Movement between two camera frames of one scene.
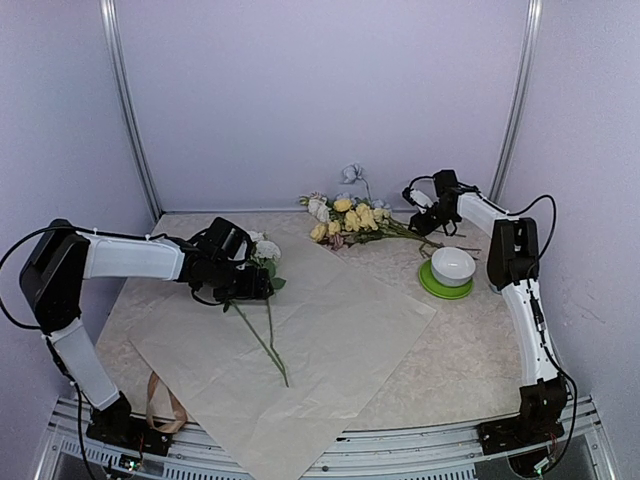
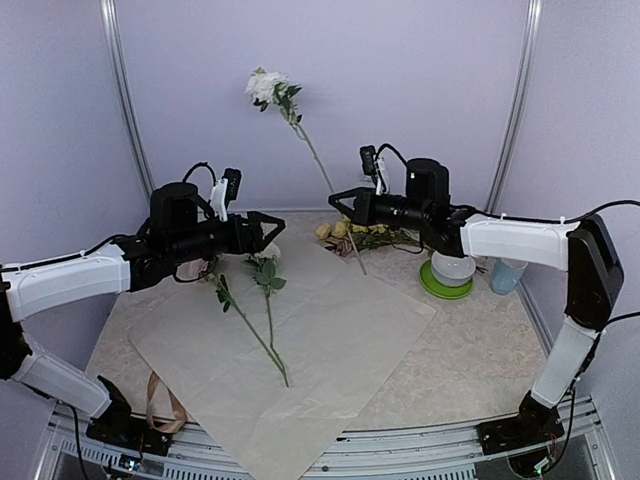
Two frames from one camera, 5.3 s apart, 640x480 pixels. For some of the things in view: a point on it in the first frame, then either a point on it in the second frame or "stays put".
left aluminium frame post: x=111 y=34 stays put
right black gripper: x=425 y=227 to x=364 y=210
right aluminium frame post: x=533 y=19 stays put
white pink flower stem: x=318 y=205 to x=266 y=87
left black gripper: x=249 y=290 to x=254 y=243
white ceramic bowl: x=452 y=266 stays put
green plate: x=440 y=291 stays put
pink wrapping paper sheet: x=268 y=383 stays put
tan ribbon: x=182 y=413 stays put
